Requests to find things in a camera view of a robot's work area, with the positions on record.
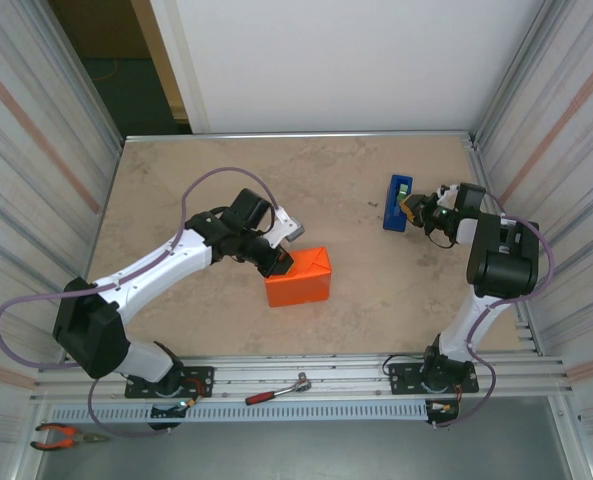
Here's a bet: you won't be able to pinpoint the blue tape dispenser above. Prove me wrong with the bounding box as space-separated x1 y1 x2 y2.
382 173 416 232

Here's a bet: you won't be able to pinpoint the grey metal shelf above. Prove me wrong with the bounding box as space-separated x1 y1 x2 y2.
35 397 577 480

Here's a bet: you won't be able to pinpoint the aluminium back rail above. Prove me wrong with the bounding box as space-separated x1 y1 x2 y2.
123 130 477 144

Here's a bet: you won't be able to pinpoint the aluminium front rail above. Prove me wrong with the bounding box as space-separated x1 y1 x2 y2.
33 352 575 401

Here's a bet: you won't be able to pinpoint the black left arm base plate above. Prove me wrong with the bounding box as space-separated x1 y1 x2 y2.
124 365 215 400

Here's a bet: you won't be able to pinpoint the red handled ratchet wrench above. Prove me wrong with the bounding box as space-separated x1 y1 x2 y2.
244 370 313 406

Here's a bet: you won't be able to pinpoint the grey slotted cable duct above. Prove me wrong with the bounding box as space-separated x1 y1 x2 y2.
50 402 430 424

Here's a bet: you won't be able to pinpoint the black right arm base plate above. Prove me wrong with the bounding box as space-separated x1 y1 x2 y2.
388 360 479 396

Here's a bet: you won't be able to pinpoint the orange floor cord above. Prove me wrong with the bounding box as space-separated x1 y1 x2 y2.
94 57 123 84

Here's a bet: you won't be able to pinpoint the orange handled pliers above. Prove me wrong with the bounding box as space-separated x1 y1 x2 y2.
29 422 110 452

